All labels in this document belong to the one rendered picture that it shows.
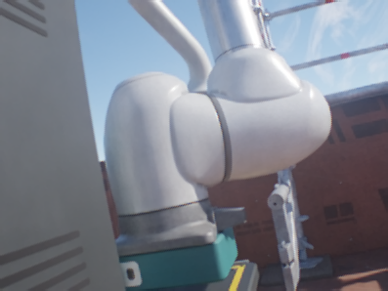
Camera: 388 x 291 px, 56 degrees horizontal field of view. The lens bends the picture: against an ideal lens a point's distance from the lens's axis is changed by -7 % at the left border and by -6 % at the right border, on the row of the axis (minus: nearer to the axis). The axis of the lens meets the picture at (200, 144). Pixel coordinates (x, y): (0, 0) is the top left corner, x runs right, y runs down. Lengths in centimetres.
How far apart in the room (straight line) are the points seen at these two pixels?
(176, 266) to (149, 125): 21
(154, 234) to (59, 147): 29
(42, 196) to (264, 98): 43
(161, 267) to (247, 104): 28
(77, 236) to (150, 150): 28
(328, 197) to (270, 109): 131
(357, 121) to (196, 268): 145
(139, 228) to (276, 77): 33
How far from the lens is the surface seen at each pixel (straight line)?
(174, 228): 57
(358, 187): 191
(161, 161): 57
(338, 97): 178
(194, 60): 94
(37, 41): 33
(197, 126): 59
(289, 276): 114
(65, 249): 30
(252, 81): 64
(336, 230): 193
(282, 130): 62
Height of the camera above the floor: 52
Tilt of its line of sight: 4 degrees up
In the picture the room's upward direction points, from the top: 11 degrees counter-clockwise
